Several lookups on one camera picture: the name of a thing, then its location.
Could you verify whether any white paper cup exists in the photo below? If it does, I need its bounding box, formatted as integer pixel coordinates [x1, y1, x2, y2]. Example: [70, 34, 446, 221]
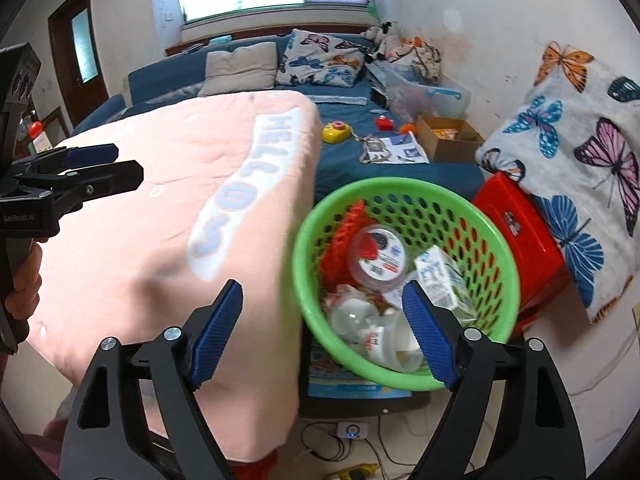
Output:
[357, 310, 426, 373]

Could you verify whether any person's left hand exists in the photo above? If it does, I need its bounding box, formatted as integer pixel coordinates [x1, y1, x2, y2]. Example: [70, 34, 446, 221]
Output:
[4, 246, 43, 317]

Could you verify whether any red plastic box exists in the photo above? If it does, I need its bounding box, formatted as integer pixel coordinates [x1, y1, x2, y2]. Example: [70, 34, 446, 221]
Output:
[472, 171, 571, 333]

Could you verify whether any cardboard box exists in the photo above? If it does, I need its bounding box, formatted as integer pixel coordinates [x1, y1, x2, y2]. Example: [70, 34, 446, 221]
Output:
[416, 115, 485, 163]

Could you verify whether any large grey butterfly pillow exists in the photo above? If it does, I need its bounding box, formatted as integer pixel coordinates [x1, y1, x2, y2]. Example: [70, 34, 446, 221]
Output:
[475, 42, 640, 323]

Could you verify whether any white blue milk carton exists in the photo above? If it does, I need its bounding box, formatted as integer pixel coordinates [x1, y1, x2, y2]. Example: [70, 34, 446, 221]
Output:
[414, 245, 478, 321]

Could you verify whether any blue sofa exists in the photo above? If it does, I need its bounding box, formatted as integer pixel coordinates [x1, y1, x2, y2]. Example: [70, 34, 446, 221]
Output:
[70, 35, 483, 211]

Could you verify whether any white adapter with blue light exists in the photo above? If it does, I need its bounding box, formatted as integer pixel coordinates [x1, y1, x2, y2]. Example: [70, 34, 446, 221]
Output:
[337, 421, 370, 441]

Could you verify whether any red white wrapper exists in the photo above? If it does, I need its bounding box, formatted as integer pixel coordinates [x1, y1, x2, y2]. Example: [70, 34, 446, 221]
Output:
[322, 285, 381, 311]

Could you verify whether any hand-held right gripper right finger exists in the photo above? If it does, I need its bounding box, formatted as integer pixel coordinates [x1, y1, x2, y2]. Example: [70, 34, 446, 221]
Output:
[401, 280, 586, 480]

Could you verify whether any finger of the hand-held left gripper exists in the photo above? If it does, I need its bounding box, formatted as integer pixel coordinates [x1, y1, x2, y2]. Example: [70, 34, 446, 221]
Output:
[15, 144, 119, 173]
[20, 160, 144, 221]

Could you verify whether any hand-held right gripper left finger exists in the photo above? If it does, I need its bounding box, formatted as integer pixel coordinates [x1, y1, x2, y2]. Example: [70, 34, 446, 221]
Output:
[60, 279, 245, 480]

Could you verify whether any white blue paper booklet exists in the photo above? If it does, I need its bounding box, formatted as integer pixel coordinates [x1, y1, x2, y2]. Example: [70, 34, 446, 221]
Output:
[382, 131, 431, 165]

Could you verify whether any small butterfly pillow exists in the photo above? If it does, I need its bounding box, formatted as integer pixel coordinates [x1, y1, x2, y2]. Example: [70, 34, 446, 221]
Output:
[275, 28, 371, 87]

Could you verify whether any green plastic basket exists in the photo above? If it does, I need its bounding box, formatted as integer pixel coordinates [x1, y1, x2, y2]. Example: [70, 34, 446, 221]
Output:
[292, 177, 521, 392]

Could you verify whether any blue printed box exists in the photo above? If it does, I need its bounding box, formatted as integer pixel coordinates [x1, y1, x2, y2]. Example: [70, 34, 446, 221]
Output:
[307, 340, 416, 401]

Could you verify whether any yellow power strip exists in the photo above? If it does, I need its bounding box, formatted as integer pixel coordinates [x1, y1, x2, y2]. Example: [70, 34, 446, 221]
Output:
[322, 462, 381, 480]

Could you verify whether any dark wooden door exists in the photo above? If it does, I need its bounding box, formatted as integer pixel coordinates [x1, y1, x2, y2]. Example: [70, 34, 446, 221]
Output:
[48, 0, 110, 128]

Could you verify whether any red plastic stool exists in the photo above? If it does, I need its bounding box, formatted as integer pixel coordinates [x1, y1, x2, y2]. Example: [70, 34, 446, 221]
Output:
[235, 450, 278, 480]

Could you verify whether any beige pillow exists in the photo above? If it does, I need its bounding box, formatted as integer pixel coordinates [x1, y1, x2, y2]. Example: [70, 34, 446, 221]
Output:
[198, 41, 279, 97]

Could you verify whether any yellow toy camera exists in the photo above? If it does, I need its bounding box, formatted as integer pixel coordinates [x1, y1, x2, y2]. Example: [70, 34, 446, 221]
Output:
[321, 121, 353, 145]

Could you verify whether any clear plastic storage box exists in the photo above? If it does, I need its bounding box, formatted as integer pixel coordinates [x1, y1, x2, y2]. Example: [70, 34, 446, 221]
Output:
[367, 62, 472, 118]

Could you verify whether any picture card with string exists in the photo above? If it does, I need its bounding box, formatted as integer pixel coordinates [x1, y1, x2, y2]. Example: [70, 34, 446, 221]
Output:
[359, 135, 393, 165]

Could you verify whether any clear plastic container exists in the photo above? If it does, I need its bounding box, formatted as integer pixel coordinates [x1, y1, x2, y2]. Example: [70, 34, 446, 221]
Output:
[327, 297, 381, 336]

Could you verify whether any black white plush toy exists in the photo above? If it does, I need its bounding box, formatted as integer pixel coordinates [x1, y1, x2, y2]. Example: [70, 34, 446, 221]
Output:
[362, 21, 401, 43]

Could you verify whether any clear tub with red lid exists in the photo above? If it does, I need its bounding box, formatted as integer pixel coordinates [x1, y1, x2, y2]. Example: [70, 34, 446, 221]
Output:
[347, 225, 408, 291]

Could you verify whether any red-capped printed bottle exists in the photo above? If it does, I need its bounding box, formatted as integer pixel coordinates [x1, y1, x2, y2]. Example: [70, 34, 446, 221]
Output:
[27, 121, 53, 155]

